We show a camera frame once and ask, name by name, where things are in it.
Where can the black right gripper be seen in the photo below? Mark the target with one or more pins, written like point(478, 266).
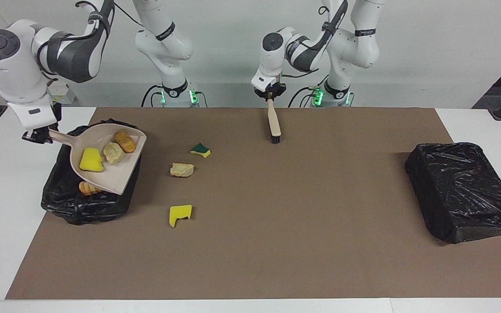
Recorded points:
point(41, 134)

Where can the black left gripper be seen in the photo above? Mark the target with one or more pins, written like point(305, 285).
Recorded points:
point(270, 90)

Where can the beige hand brush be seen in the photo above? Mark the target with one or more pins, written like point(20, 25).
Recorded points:
point(274, 124)

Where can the yellow sponge chunk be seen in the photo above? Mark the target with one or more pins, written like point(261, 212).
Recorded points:
point(91, 160)

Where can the pale bread chunk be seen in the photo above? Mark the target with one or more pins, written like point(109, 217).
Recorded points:
point(113, 153)

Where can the beige plastic dustpan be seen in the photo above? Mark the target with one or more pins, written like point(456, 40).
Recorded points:
point(111, 174)

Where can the green and yellow sponge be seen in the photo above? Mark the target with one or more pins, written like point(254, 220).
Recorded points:
point(199, 149)

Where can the brown bread bun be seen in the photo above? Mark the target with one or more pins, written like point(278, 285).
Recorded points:
point(125, 140)

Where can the tan toast piece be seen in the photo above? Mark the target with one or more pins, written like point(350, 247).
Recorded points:
point(182, 170)

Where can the notched yellow sponge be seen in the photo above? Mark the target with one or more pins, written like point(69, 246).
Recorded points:
point(176, 215)

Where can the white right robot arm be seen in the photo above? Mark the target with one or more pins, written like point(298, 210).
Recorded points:
point(15, 69)

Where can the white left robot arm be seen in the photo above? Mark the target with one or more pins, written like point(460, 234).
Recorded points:
point(350, 39)

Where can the open bin with black bag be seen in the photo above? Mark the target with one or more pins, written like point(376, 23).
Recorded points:
point(81, 206)

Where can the bin covered by black bag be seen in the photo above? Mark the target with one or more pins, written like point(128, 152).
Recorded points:
point(463, 187)

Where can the orange croissant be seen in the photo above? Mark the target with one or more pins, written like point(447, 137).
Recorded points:
point(87, 188)

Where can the brown table mat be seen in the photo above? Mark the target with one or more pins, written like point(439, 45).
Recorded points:
point(250, 256)

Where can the white wall power strip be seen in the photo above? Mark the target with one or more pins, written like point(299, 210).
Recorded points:
point(65, 91)

